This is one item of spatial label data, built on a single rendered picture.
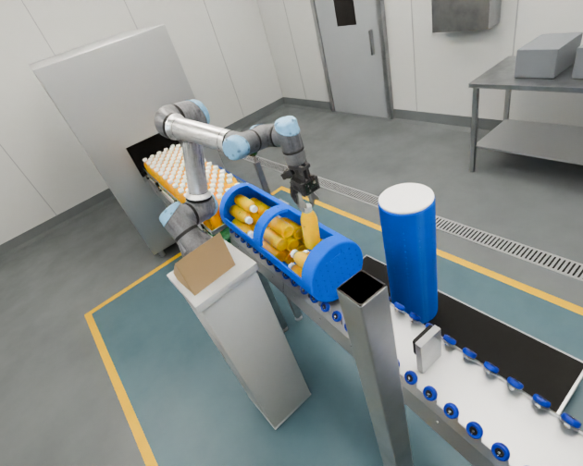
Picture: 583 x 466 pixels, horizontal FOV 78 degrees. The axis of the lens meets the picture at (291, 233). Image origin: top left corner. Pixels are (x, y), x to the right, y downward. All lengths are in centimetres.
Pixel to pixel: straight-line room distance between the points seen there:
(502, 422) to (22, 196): 587
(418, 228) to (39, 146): 518
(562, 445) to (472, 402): 23
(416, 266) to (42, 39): 526
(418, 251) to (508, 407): 93
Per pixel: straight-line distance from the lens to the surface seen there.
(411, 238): 194
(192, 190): 163
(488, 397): 137
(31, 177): 610
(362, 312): 58
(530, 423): 136
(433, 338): 130
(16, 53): 594
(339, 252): 145
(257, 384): 205
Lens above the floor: 213
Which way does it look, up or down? 36 degrees down
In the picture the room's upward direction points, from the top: 18 degrees counter-clockwise
